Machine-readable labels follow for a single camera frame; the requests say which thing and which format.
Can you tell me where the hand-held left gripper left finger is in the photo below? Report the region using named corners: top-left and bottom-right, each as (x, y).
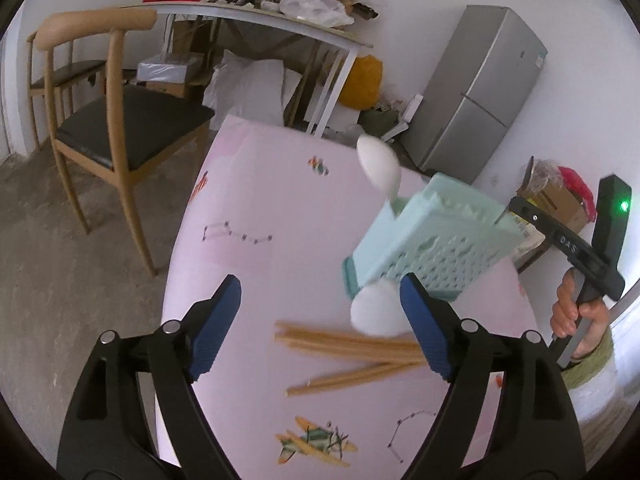
top-left (56, 274), bottom-right (243, 480)

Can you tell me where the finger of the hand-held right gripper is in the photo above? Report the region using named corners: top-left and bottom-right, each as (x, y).
top-left (495, 196), bottom-right (558, 242)

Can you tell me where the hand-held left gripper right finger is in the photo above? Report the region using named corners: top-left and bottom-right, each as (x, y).
top-left (399, 273), bottom-right (587, 480)

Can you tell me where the white spoon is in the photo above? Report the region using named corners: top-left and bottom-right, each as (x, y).
top-left (350, 280), bottom-right (411, 336)
top-left (356, 135), bottom-right (403, 206)

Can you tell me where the wooden chopstick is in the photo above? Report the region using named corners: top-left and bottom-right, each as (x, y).
top-left (306, 360), bottom-right (426, 388)
top-left (286, 366), bottom-right (416, 397)
top-left (274, 321), bottom-right (421, 353)
top-left (275, 332), bottom-right (428, 365)

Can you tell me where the teal plastic utensil holder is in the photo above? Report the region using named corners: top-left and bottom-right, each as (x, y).
top-left (341, 172), bottom-right (523, 303)

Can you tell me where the person's right hand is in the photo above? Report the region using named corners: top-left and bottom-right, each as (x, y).
top-left (550, 270), bottom-right (610, 360)

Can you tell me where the open cardboard box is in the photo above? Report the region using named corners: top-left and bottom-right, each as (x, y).
top-left (516, 172), bottom-right (590, 236)

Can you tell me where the small red plastic bag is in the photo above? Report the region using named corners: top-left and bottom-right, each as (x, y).
top-left (557, 166), bottom-right (596, 221)

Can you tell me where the silver refrigerator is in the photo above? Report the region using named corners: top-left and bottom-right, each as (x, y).
top-left (416, 4), bottom-right (549, 187)

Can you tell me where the dark green bag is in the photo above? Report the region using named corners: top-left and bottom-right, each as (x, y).
top-left (360, 107), bottom-right (401, 138)

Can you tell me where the yellow plastic bag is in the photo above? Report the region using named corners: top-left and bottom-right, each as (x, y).
top-left (339, 55), bottom-right (383, 110)

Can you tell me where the wooden chair with dark seat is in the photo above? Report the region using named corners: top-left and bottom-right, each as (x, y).
top-left (26, 30), bottom-right (108, 153)
top-left (36, 7), bottom-right (216, 276)

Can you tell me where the white long table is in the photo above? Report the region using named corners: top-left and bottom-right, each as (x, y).
top-left (117, 1), bottom-right (375, 138)

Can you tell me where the white pillow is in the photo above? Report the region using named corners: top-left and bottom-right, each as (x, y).
top-left (202, 49), bottom-right (303, 128)

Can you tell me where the white flat box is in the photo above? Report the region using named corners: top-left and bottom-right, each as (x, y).
top-left (136, 57), bottom-right (201, 86)

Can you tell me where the brown cardboard box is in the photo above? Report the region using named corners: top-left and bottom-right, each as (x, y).
top-left (170, 15), bottom-right (221, 61)

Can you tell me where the clear plastic bag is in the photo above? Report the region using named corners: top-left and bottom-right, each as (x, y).
top-left (279, 0), bottom-right (355, 28)

